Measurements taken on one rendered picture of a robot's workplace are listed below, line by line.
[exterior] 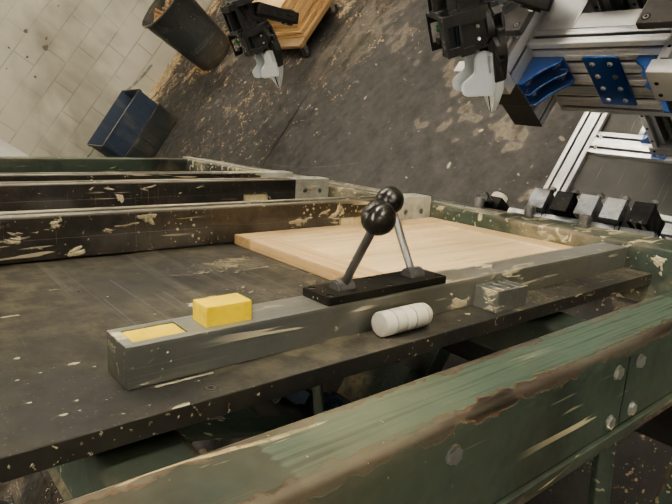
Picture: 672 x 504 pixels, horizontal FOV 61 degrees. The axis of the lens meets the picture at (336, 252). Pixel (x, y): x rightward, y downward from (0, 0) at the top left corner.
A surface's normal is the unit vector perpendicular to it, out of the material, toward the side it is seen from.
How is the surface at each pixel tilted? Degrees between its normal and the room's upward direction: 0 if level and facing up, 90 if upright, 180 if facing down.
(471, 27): 76
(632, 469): 0
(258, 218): 90
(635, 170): 0
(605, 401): 90
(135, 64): 90
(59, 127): 90
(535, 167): 0
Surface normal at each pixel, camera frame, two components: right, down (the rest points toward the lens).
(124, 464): 0.06, -0.97
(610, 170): -0.60, -0.47
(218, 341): 0.64, 0.20
